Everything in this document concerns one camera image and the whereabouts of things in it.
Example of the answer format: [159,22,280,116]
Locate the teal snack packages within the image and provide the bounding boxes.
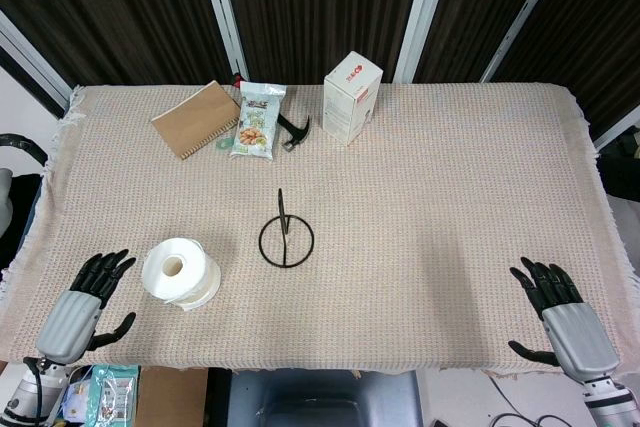
[63,364,141,427]

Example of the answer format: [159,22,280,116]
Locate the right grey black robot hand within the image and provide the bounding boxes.
[508,256,621,377]

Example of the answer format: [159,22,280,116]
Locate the black and grey chair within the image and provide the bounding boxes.
[0,133,54,268]

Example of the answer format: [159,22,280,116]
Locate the white cardboard product box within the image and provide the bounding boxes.
[322,50,384,147]

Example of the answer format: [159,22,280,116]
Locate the beige woven tablecloth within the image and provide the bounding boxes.
[0,81,640,374]

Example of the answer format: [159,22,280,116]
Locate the dark clutter pile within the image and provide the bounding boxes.
[597,130,640,199]

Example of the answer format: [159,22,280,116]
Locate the black cable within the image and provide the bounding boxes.
[487,375,594,427]

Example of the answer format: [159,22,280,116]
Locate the snack bag with nuts print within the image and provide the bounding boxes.
[229,80,287,162]

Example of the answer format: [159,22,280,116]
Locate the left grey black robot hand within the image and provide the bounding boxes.
[34,248,138,366]

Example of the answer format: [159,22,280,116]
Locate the black chair seat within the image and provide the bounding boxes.
[227,368,422,427]

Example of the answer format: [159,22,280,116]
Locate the brown spiral notebook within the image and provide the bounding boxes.
[151,79,242,162]

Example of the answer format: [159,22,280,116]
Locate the black claw hammer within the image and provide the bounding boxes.
[276,113,311,154]

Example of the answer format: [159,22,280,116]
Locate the brown cardboard box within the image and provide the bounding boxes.
[134,365,209,427]

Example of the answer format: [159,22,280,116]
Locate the black wire ring stand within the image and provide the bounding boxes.
[258,188,315,269]

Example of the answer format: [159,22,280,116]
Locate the white aluminium partition post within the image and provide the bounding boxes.
[0,9,72,118]
[195,0,250,84]
[481,0,572,84]
[392,0,457,84]
[593,110,640,151]

